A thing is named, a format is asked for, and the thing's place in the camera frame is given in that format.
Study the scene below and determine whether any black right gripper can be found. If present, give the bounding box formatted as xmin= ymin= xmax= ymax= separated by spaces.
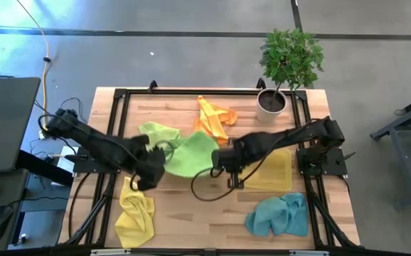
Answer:
xmin=211 ymin=138 xmax=251 ymax=189

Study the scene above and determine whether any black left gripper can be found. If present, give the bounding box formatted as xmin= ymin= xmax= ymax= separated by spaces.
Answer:
xmin=130 ymin=134 xmax=166 ymax=192

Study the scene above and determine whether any light green microfiber towel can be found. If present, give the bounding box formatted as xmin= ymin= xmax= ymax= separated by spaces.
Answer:
xmin=137 ymin=121 xmax=182 ymax=157

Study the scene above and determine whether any orange microfiber towel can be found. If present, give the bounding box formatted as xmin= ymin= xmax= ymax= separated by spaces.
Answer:
xmin=193 ymin=95 xmax=238 ymax=146

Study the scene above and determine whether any yellow microfiber towel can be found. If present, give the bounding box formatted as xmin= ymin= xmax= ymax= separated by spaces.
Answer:
xmin=114 ymin=176 xmax=156 ymax=249

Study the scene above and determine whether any teal microfiber towel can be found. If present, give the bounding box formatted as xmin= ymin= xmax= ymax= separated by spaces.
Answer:
xmin=244 ymin=192 xmax=309 ymax=238

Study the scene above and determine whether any translucent yellow plastic tray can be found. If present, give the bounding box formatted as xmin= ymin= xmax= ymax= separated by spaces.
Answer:
xmin=242 ymin=148 xmax=294 ymax=192

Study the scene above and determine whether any white plant pot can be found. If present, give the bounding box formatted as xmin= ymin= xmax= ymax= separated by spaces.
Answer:
xmin=255 ymin=87 xmax=287 ymax=124

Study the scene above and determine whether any black desk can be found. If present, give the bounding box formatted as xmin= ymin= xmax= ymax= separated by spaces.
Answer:
xmin=0 ymin=149 xmax=75 ymax=252

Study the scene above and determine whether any green leafy plant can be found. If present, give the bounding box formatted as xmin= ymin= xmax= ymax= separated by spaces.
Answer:
xmin=259 ymin=28 xmax=325 ymax=102

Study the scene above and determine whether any grey laptop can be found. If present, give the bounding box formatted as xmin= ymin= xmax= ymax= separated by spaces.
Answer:
xmin=0 ymin=77 xmax=42 ymax=174

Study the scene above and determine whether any dark metal cart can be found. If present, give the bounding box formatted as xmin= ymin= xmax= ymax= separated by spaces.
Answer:
xmin=370 ymin=90 xmax=411 ymax=210

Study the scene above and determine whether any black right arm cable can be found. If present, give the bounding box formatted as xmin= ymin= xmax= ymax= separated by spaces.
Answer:
xmin=190 ymin=119 xmax=322 ymax=203

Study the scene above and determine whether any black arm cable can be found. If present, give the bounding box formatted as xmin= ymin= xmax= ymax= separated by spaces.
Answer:
xmin=37 ymin=112 xmax=175 ymax=192
xmin=190 ymin=119 xmax=322 ymax=203

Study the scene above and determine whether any black aluminium table frame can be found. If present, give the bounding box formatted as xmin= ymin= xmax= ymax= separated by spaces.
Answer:
xmin=58 ymin=78 xmax=361 ymax=256

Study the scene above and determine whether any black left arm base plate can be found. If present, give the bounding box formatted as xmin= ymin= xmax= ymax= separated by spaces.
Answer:
xmin=72 ymin=145 xmax=123 ymax=175

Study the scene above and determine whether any black floor cable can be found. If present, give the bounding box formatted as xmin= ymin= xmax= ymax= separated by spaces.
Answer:
xmin=31 ymin=96 xmax=85 ymax=157

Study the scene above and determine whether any black cable beside frame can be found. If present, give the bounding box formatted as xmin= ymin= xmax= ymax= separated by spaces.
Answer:
xmin=68 ymin=173 xmax=92 ymax=243

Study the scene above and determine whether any silver metal bracket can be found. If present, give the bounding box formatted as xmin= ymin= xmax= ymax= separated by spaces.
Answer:
xmin=90 ymin=248 xmax=132 ymax=256
xmin=289 ymin=250 xmax=330 ymax=256

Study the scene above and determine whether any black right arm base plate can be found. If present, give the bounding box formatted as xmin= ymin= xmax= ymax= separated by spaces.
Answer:
xmin=295 ymin=146 xmax=356 ymax=178

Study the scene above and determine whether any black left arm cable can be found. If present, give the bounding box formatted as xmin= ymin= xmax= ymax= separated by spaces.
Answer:
xmin=37 ymin=112 xmax=175 ymax=192

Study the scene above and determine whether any yellow cable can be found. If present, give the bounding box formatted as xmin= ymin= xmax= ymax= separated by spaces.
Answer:
xmin=16 ymin=0 xmax=52 ymax=131

